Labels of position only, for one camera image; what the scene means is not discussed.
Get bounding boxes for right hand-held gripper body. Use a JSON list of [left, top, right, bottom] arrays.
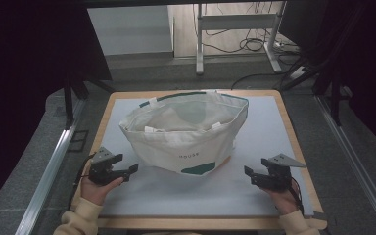
[[251, 153, 308, 192]]

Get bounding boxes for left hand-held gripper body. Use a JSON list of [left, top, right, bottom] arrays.
[[88, 146, 125, 187]]

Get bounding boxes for white canvas tote bag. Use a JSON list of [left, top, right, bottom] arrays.
[[118, 90, 250, 177]]

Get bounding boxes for person's left hand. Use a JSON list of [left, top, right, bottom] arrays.
[[79, 163, 125, 206]]

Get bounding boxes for person's right hand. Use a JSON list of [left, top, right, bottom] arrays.
[[263, 181, 304, 216]]

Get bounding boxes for white table mat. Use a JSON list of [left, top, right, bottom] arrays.
[[99, 95, 315, 218]]

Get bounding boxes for black metal stand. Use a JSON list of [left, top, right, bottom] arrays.
[[62, 72, 116, 130], [280, 6, 366, 127]]

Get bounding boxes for white power strip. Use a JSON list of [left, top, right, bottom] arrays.
[[288, 65, 307, 81]]

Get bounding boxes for black curtain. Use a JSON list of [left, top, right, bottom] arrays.
[[278, 0, 376, 159], [0, 0, 113, 223]]

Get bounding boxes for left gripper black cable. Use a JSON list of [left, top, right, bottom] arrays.
[[68, 152, 96, 210]]

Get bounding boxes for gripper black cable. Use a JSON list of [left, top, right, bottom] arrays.
[[289, 176, 306, 216], [68, 152, 96, 210]]

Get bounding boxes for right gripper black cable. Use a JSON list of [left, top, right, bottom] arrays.
[[289, 176, 306, 216]]

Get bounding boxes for black floor bracket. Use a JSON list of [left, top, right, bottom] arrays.
[[67, 129, 90, 153]]

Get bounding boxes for aluminium floor rail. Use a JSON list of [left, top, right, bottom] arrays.
[[315, 94, 376, 235], [14, 97, 88, 235]]

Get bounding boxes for long black floor cable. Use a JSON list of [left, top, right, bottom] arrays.
[[230, 57, 303, 91]]

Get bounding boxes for tangle of black floor cables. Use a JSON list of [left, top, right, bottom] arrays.
[[193, 2, 277, 55]]

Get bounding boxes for white metal desk frame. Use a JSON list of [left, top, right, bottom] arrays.
[[195, 1, 288, 76]]

